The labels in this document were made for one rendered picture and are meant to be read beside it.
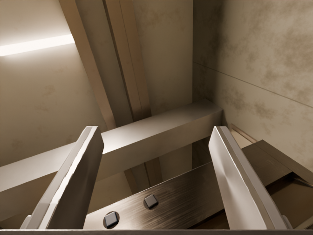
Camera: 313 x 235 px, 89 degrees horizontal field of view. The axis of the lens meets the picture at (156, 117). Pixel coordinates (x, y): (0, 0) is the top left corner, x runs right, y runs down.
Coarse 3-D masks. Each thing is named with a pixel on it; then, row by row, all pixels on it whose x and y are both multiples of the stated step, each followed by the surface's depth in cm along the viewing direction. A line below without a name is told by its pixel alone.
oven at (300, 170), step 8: (256, 144) 90; (264, 144) 89; (272, 152) 84; (280, 152) 84; (280, 160) 80; (288, 160) 79; (288, 168) 76; (296, 168) 75; (304, 168) 75; (296, 176) 73; (304, 176) 72; (312, 176) 71; (312, 184) 68; (120, 200) 70
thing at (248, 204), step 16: (224, 128) 10; (224, 144) 9; (224, 160) 9; (240, 160) 8; (224, 176) 9; (240, 176) 7; (256, 176) 7; (224, 192) 9; (240, 192) 7; (256, 192) 6; (240, 208) 7; (256, 208) 6; (272, 208) 6; (240, 224) 7; (256, 224) 6; (272, 224) 6; (288, 224) 6
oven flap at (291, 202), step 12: (288, 180) 74; (276, 192) 69; (288, 192) 68; (300, 192) 67; (312, 192) 66; (276, 204) 64; (288, 204) 63; (300, 204) 62; (312, 204) 61; (216, 216) 64; (288, 216) 58; (300, 216) 57; (312, 216) 55; (204, 228) 61; (216, 228) 60; (228, 228) 59; (300, 228) 52; (312, 228) 53
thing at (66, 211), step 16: (96, 128) 10; (80, 144) 9; (96, 144) 10; (80, 160) 8; (96, 160) 10; (64, 176) 7; (80, 176) 8; (96, 176) 10; (48, 192) 6; (64, 192) 6; (80, 192) 8; (48, 208) 6; (64, 208) 6; (80, 208) 8; (32, 224) 6; (48, 224) 6; (64, 224) 6; (80, 224) 8
